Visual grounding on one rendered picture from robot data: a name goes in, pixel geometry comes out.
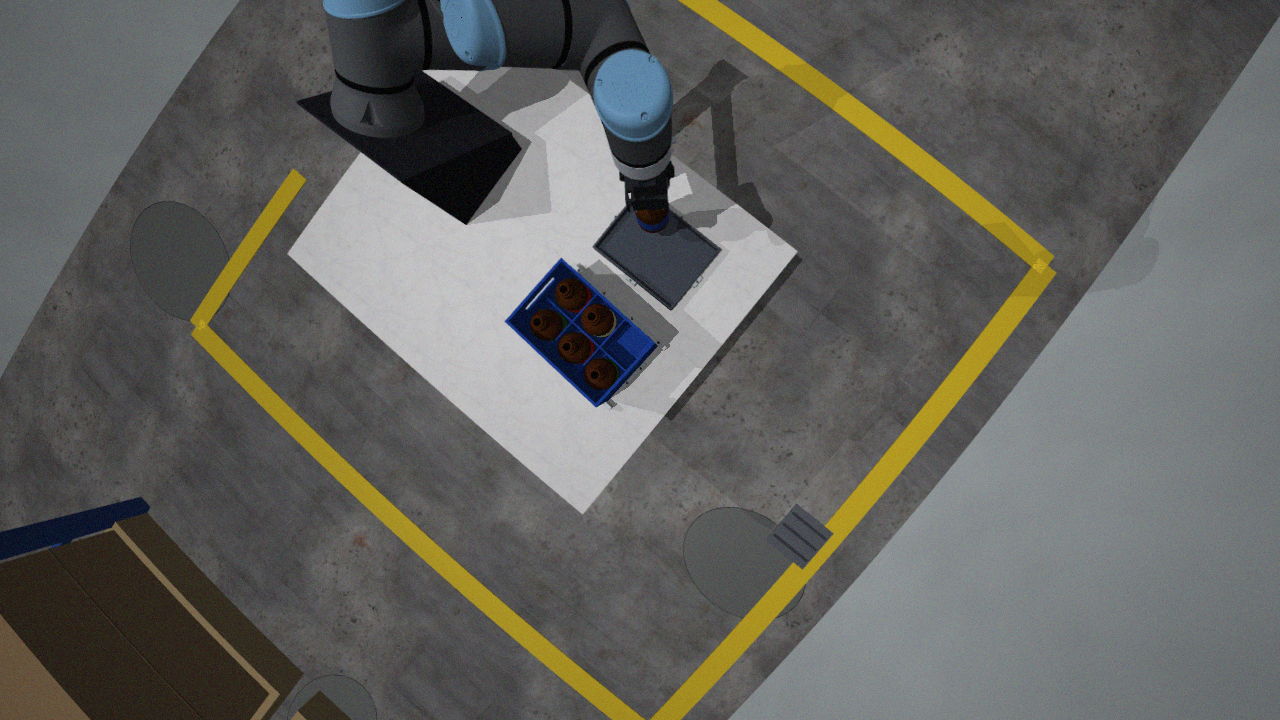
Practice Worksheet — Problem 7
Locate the brown bottle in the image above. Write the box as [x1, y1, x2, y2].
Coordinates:
[556, 278, 593, 314]
[581, 304, 617, 337]
[584, 357, 620, 389]
[530, 309, 570, 342]
[558, 332, 596, 364]
[635, 208, 669, 233]

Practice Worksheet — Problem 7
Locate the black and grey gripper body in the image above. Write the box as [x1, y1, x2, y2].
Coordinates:
[625, 170, 668, 211]

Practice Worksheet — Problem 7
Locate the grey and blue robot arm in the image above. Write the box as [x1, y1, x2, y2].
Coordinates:
[323, 0, 676, 181]

